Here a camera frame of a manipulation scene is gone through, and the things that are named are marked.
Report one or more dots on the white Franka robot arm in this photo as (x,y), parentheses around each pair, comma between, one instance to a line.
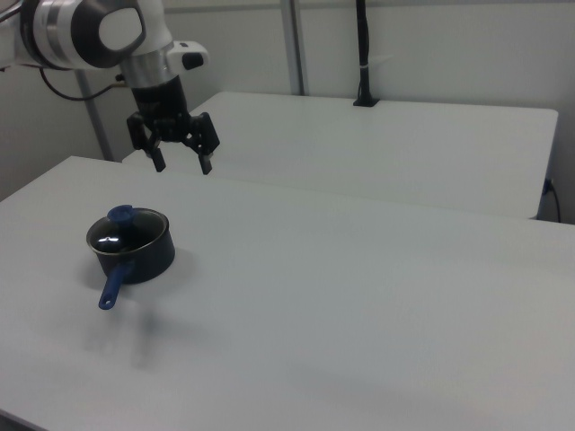
(58,31)

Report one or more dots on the black camera pole with clamp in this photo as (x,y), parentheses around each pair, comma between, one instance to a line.
(365,54)

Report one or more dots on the wide grey wall post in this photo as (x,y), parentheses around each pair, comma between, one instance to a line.
(296,45)

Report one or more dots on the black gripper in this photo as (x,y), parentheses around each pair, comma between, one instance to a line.
(159,103)

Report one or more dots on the glass lid with blue knob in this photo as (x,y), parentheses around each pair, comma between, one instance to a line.
(130,231)

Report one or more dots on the slim grey wall post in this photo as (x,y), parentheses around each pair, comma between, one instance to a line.
(96,121)

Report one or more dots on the white side table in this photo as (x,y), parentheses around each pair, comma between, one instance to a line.
(382,148)

